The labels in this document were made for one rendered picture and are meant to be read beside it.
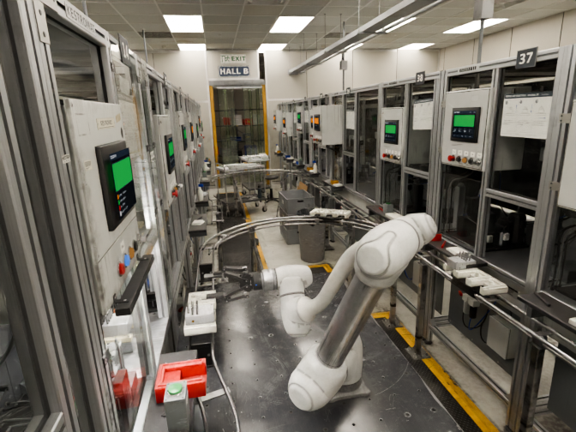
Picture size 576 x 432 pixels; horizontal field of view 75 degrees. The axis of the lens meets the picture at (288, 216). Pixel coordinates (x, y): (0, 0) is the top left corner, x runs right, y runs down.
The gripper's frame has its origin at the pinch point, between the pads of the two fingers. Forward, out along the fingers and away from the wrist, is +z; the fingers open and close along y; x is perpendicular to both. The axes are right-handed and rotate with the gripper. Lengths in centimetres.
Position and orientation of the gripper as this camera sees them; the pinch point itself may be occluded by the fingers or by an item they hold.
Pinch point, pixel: (212, 285)
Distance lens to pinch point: 158.3
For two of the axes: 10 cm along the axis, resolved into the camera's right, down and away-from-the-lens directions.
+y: -0.3, -9.6, -2.6
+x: 1.8, 2.5, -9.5
